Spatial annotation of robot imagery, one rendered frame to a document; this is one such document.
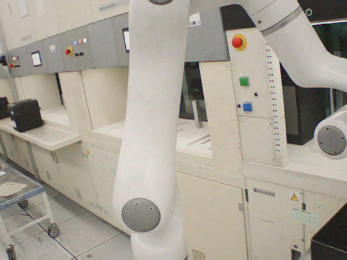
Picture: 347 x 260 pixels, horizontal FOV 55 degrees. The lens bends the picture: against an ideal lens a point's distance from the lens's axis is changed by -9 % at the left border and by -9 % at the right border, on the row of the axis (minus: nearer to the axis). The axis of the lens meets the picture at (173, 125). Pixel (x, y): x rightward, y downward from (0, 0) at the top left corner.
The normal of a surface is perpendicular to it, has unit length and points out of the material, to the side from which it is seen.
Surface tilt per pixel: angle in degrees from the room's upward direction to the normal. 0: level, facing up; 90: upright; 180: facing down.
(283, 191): 90
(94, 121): 90
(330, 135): 89
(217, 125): 90
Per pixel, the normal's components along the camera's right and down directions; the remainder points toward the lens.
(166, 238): 0.18, -0.77
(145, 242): -0.42, -0.66
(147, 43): -0.19, 0.77
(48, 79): 0.66, 0.09
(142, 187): -0.02, -0.18
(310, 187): -0.74, 0.29
